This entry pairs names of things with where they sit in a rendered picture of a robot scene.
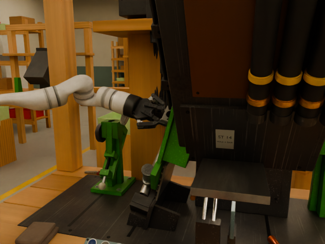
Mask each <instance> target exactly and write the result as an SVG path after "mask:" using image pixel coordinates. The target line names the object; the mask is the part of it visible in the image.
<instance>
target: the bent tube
mask: <svg viewBox="0 0 325 244"><path fill-rule="evenodd" d="M170 112H171V110H169V109H168V106H167V108H166V110H165V112H164V114H163V116H162V119H161V121H164V122H168V119H169V115H170ZM160 149H161V146H160ZM160 149H159V151H158V153H157V155H156V158H155V160H154V162H153V164H152V165H153V166H154V165H155V163H156V161H157V160H158V156H159V152H160ZM150 191H151V185H150V186H147V185H144V184H143V186H142V188H141V190H140V192H139V193H140V194H141V195H144V196H147V197H148V196H149V193H150Z"/></svg>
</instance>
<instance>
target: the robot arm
mask: <svg viewBox="0 0 325 244"><path fill-rule="evenodd" d="M72 93H73V95H74V100H75V101H76V102H77V103H78V104H80V105H83V106H93V107H103V108H106V109H109V110H111V111H114V112H116V113H118V114H121V118H120V124H122V125H126V123H127V121H128V120H129V118H134V119H136V120H137V124H136V125H137V129H152V128H156V126H157V125H158V124H160V125H163V126H167V122H164V121H161V119H159V118H158V117H156V116H154V115H153V113H162V114H163V113H164V112H165V110H166V108H165V102H164V101H163V100H161V99H160V98H159V97H158V96H157V95H155V94H154V93H152V94H151V97H150V98H148V99H147V98H141V97H139V96H136V95H133V94H130V93H127V92H124V91H117V90H115V89H112V88H109V87H100V88H99V89H98V91H97V93H94V88H93V81H92V79H91V77H89V76H87V75H77V76H74V77H72V78H70V79H68V80H66V81H64V82H62V83H60V84H58V85H56V86H52V87H47V88H43V89H38V90H33V91H24V92H14V93H5V94H0V105H14V106H19V107H24V108H28V109H32V110H48V109H52V108H56V107H60V106H63V105H65V104H67V100H68V96H69V95H70V94H72ZM151 101H152V102H155V103H156V104H157V105H156V104H152V103H151ZM144 120H148V122H143V121H144Z"/></svg>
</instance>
